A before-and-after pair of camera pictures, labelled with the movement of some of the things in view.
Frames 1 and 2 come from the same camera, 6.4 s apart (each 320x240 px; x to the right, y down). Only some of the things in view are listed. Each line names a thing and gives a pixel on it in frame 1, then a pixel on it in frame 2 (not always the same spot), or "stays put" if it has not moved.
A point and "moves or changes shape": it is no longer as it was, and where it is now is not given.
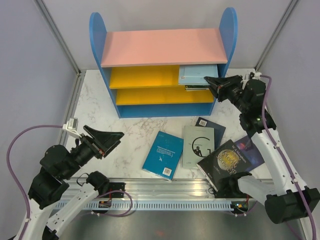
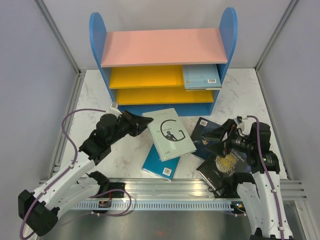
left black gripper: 103,139 to 138,123
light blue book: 194,74 moves or changes shape
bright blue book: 163,156 stays put
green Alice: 198,87 stays put
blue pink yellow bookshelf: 141,68 stays put
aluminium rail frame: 154,188 stays put
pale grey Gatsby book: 198,142 to 169,136
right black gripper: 223,84 to 217,134
